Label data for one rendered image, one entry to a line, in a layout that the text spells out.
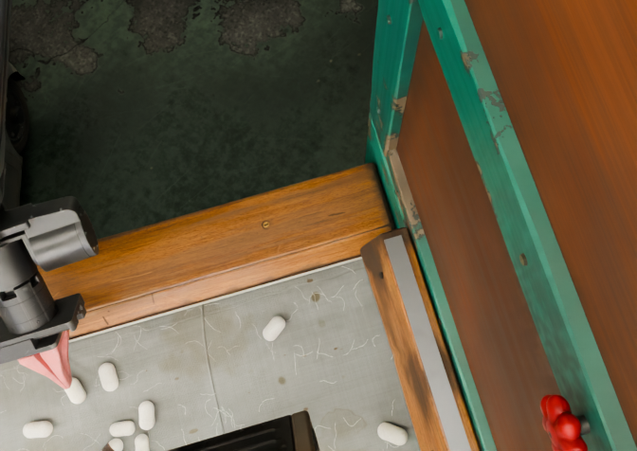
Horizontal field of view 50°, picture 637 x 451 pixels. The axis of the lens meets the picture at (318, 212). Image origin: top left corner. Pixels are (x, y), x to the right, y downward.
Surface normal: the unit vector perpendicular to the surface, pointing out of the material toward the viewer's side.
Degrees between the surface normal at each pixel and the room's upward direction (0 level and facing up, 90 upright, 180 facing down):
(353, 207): 0
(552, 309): 90
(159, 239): 0
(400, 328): 67
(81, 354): 0
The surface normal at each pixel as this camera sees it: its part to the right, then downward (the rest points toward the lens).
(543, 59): -0.96, 0.27
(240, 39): -0.04, -0.25
